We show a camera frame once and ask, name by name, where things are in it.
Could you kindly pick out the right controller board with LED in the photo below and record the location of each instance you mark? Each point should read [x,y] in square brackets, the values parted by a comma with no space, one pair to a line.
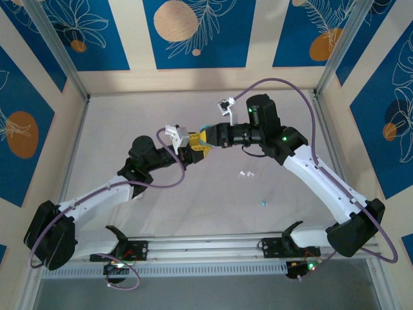
[295,269]

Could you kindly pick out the aluminium left frame post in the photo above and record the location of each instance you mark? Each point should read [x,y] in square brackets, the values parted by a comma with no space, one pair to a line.
[61,51]

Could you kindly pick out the aluminium right frame post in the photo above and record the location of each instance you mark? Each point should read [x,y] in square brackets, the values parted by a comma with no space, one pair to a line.
[342,48]

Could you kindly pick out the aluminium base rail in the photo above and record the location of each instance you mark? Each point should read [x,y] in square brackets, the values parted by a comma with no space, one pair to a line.
[206,247]

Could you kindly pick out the controller board with led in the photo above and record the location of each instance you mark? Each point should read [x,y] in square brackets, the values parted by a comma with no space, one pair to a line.
[113,269]
[295,269]

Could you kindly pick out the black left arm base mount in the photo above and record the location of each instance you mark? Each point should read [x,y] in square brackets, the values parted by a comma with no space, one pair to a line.
[138,250]

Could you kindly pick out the aluminium frame post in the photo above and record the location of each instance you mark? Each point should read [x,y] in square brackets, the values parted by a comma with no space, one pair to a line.
[61,51]
[342,48]

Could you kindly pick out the aluminium right side rail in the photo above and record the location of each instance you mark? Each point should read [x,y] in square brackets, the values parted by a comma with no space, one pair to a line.
[325,129]

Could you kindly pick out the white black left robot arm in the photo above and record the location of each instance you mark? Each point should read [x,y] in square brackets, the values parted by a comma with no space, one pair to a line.
[96,201]

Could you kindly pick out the aluminium left side rail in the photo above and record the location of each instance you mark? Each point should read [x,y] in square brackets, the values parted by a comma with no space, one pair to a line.
[75,142]

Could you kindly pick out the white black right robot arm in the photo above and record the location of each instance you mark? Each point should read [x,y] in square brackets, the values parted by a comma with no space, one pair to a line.
[316,181]

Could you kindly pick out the left controller board with LED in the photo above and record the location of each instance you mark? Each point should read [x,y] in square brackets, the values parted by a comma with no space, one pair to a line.
[113,269]

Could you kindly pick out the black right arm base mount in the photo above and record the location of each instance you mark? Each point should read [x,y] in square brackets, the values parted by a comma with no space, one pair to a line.
[271,248]

